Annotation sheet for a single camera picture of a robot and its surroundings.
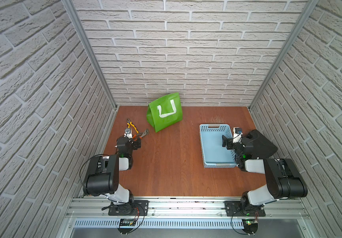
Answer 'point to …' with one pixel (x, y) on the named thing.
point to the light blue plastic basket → (214, 154)
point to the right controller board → (250, 226)
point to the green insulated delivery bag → (164, 112)
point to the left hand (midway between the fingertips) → (131, 134)
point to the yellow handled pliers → (129, 122)
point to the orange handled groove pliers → (137, 136)
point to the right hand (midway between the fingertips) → (232, 135)
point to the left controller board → (126, 225)
